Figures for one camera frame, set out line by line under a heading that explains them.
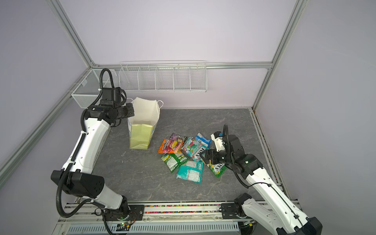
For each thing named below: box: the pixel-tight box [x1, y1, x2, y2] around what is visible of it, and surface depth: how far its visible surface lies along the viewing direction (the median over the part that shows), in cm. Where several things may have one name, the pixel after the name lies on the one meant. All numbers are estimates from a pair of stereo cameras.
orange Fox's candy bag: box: [158, 138, 185, 154], surface depth 95 cm
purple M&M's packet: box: [169, 132, 188, 142], surface depth 104 cm
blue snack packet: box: [194, 132, 212, 148], surface depth 101 cm
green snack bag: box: [161, 153, 189, 173], surface depth 90 cm
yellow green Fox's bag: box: [206, 163, 227, 179], surface depth 88 cm
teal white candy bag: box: [176, 160, 204, 185], surface depth 87 cm
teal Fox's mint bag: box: [181, 136, 210, 162], surface depth 96 cm
